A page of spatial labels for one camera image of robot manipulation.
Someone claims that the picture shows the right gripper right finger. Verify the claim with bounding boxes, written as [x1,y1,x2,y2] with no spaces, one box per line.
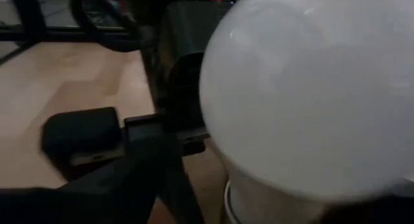
[318,179,414,224]

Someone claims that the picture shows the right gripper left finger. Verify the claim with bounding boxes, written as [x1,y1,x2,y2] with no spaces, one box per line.
[60,145,176,224]

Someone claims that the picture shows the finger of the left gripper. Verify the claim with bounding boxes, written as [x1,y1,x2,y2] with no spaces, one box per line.
[157,151,206,224]

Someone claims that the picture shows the white lightbulb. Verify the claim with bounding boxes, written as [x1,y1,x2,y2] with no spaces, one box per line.
[198,0,414,224]

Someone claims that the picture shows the black camera cable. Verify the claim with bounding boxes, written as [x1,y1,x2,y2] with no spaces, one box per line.
[69,0,156,53]

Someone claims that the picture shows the black aluminium table frame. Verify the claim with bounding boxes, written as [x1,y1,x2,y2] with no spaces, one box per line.
[0,0,140,66]

